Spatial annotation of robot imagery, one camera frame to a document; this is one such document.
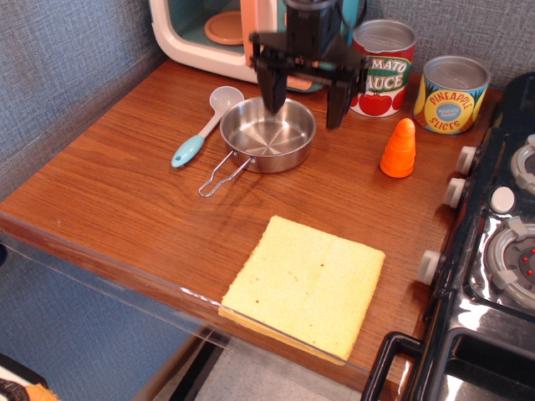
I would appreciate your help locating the pineapple slices can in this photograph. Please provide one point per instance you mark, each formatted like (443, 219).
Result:
(452, 89)

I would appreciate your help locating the tomato sauce can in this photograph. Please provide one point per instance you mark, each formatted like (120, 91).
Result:
(389, 46)

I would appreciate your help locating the small stainless steel pot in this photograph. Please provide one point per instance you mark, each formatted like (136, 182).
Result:
(262, 142)

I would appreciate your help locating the toy microwave teal and white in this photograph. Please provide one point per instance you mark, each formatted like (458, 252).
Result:
(214, 35)

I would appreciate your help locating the clear acrylic table guard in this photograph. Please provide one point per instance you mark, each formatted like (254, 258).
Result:
(94, 339)

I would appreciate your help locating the white spoon with teal handle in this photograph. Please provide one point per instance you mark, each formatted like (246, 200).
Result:
(221, 100)

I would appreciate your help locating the black toy stove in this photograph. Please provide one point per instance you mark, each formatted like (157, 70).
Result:
(479, 322)

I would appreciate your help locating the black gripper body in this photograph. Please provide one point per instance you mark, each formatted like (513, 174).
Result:
(315, 41)

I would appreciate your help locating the orange striped object at corner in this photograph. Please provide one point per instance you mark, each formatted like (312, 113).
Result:
(12, 391)

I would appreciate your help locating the yellow sponge cloth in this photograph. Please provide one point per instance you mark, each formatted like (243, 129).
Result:
(306, 288)

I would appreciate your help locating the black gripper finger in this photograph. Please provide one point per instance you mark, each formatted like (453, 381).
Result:
(340, 96)
(273, 87)

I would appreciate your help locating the orange toy carrot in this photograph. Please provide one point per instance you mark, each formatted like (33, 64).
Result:
(398, 159)

